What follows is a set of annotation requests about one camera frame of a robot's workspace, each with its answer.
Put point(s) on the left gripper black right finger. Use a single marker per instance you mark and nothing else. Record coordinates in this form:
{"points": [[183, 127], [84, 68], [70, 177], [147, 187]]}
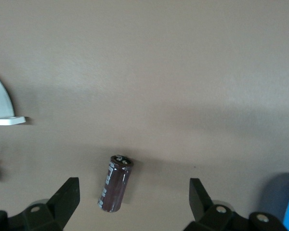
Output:
{"points": [[214, 219]]}

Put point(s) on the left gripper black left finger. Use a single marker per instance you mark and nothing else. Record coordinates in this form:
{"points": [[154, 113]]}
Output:
{"points": [[50, 214]]}

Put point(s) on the dark brown electrolytic capacitor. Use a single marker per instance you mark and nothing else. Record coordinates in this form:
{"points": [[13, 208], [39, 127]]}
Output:
{"points": [[115, 185]]}

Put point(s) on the white curved pipe clamp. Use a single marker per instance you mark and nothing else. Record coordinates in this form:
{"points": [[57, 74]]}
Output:
{"points": [[0, 106]]}

